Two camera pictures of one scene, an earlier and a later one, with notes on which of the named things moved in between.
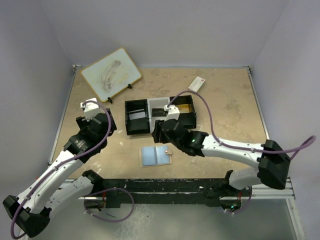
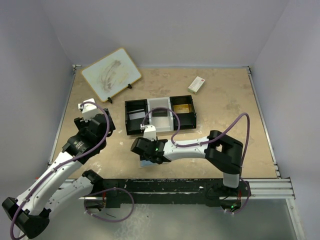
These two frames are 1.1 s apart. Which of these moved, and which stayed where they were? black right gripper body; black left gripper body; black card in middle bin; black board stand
Moved: black right gripper body
Stayed: black board stand; black left gripper body; black card in middle bin
